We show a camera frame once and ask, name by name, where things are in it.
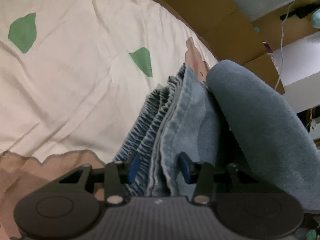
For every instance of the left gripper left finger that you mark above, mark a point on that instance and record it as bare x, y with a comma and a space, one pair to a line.
116, 174

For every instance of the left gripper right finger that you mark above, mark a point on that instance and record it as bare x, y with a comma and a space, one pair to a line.
201, 174

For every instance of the light blue denim pants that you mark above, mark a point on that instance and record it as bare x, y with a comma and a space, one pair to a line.
232, 114

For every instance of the cream bear print duvet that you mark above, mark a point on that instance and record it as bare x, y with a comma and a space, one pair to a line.
74, 76

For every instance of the white shelf board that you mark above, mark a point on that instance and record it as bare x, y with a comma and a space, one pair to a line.
300, 72

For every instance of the detergent refill pouch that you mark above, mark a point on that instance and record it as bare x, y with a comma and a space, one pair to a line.
269, 50

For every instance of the brown cardboard sheet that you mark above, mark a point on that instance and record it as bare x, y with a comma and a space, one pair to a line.
227, 32

